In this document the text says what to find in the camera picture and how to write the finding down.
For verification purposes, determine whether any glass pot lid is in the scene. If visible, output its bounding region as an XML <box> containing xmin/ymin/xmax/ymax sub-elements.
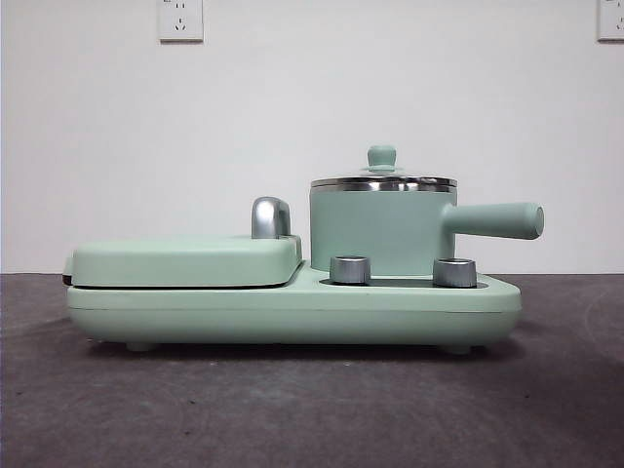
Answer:
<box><xmin>310</xmin><ymin>143</ymin><xmax>459</xmax><ymax>192</ymax></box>

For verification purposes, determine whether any silver control knob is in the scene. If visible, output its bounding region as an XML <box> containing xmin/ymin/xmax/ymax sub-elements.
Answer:
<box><xmin>330</xmin><ymin>253</ymin><xmax>372</xmax><ymax>285</ymax></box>
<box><xmin>433</xmin><ymin>256</ymin><xmax>479</xmax><ymax>288</ymax></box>

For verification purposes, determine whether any mint green breakfast machine base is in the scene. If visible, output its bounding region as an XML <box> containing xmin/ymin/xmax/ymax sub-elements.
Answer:
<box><xmin>66</xmin><ymin>260</ymin><xmax>523</xmax><ymax>354</ymax></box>

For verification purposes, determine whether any mint green pot with handle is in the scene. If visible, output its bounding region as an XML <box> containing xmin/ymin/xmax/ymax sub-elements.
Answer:
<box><xmin>309</xmin><ymin>183</ymin><xmax>546</xmax><ymax>277</ymax></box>

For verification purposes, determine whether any mint green griddle lid, silver handle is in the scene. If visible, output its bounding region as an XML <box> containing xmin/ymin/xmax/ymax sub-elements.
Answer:
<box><xmin>62</xmin><ymin>195</ymin><xmax>304</xmax><ymax>289</ymax></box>

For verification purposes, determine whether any white wall socket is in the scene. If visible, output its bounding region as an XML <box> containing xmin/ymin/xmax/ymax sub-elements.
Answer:
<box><xmin>597</xmin><ymin>0</ymin><xmax>624</xmax><ymax>42</ymax></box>
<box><xmin>158</xmin><ymin>0</ymin><xmax>206</xmax><ymax>43</ymax></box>

